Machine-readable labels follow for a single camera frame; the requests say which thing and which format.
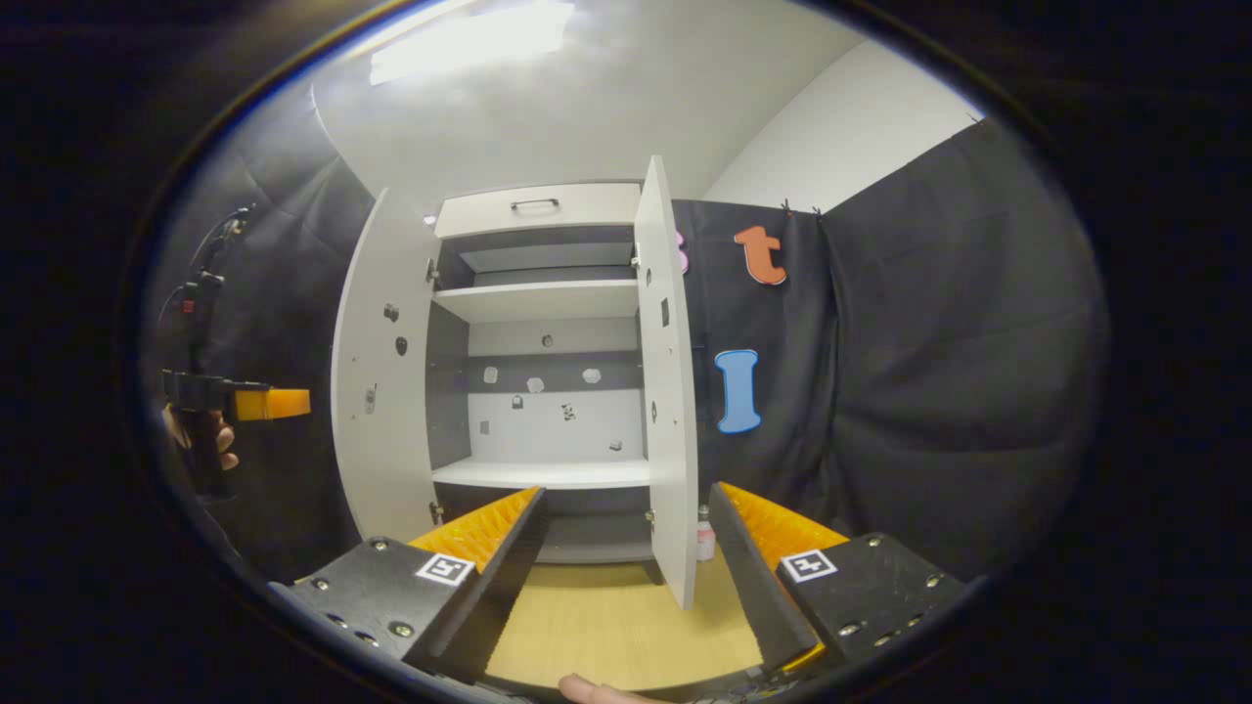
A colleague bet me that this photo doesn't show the white cabinet shelf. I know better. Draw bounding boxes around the white cabinet shelf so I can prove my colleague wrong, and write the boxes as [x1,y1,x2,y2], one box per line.
[432,280,642,325]
[431,457,652,490]
[458,242,635,275]

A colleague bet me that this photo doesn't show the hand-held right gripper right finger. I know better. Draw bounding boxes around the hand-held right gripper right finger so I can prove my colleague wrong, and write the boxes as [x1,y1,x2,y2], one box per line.
[707,481,969,676]

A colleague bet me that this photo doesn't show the black cable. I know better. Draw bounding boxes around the black cable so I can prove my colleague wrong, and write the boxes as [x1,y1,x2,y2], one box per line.
[156,203,257,374]

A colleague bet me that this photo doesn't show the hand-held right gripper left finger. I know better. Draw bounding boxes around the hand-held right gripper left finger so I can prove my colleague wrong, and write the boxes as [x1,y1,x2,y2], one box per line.
[269,486,551,685]

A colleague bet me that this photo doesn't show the white shoe cabinet door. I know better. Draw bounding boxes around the white shoe cabinet door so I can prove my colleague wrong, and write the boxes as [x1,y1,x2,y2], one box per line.
[331,188,439,544]
[634,154,700,612]

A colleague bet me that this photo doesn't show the white double-door shoe cabinet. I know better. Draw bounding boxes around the white double-door shoe cabinet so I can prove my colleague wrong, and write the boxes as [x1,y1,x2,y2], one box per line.
[425,181,654,566]

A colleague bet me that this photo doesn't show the black backdrop cloth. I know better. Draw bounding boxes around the black backdrop cloth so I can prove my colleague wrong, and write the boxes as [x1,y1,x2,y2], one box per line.
[147,88,1111,588]

